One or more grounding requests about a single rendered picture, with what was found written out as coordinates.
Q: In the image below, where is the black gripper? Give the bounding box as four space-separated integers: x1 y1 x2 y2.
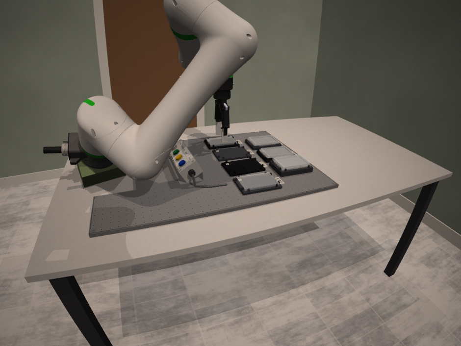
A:
213 90 231 143

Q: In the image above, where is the grey push-button control panel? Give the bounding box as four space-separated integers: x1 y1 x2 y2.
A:
168 139 227 188

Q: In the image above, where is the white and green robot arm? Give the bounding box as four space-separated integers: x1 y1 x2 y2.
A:
43 0 258 181

